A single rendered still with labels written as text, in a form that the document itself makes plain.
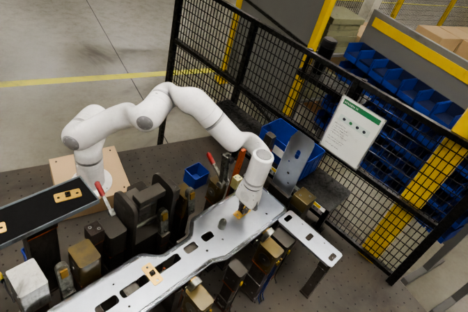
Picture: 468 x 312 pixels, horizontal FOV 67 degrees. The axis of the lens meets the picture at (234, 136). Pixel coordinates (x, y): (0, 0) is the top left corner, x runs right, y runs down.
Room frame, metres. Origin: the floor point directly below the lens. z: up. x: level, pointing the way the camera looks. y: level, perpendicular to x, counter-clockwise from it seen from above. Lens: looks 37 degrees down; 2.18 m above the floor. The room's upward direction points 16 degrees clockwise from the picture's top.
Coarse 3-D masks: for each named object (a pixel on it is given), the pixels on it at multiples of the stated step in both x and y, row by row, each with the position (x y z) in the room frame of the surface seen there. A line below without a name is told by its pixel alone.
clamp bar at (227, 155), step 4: (224, 156) 1.12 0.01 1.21; (228, 156) 1.14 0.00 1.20; (224, 160) 1.11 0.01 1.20; (228, 160) 1.12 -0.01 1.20; (232, 160) 1.11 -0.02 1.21; (224, 164) 1.11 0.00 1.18; (228, 164) 1.13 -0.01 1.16; (220, 168) 1.12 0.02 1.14; (224, 168) 1.11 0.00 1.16; (228, 168) 1.13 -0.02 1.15; (220, 172) 1.11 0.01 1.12; (224, 172) 1.11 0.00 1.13; (228, 172) 1.13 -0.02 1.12; (220, 176) 1.11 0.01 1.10; (224, 176) 1.12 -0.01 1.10; (220, 180) 1.11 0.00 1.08; (224, 180) 1.13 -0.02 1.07
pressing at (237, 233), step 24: (264, 192) 1.19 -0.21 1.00; (216, 216) 0.98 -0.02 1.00; (264, 216) 1.05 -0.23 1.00; (192, 240) 0.83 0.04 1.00; (216, 240) 0.86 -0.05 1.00; (240, 240) 0.90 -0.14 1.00; (144, 264) 0.68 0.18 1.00; (192, 264) 0.73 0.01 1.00; (96, 288) 0.55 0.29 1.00; (120, 288) 0.58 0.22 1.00; (144, 288) 0.60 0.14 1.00; (168, 288) 0.62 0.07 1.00
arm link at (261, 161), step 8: (256, 152) 1.04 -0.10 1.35; (264, 152) 1.05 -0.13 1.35; (256, 160) 1.00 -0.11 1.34; (264, 160) 1.01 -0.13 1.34; (272, 160) 1.02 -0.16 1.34; (248, 168) 1.02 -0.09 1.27; (256, 168) 1.00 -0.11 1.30; (264, 168) 1.00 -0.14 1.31; (248, 176) 1.01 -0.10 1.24; (256, 176) 1.00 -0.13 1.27; (264, 176) 1.01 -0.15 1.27; (256, 184) 1.00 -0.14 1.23
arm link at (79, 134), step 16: (160, 96) 1.06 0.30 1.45; (112, 112) 1.05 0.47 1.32; (128, 112) 0.99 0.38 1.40; (144, 112) 0.96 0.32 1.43; (160, 112) 1.00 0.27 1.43; (64, 128) 1.03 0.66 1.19; (80, 128) 1.02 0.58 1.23; (96, 128) 1.03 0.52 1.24; (112, 128) 1.03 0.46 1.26; (144, 128) 0.95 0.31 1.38; (64, 144) 1.00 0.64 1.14; (80, 144) 1.00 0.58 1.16
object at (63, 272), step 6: (60, 264) 0.54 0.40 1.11; (66, 264) 0.55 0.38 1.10; (54, 270) 0.53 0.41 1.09; (60, 270) 0.53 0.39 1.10; (66, 270) 0.54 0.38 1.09; (60, 276) 0.52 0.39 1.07; (66, 276) 0.53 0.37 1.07; (60, 282) 0.52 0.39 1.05; (66, 282) 0.53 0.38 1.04; (60, 288) 0.52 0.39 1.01; (66, 288) 0.52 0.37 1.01; (72, 288) 0.53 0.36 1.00
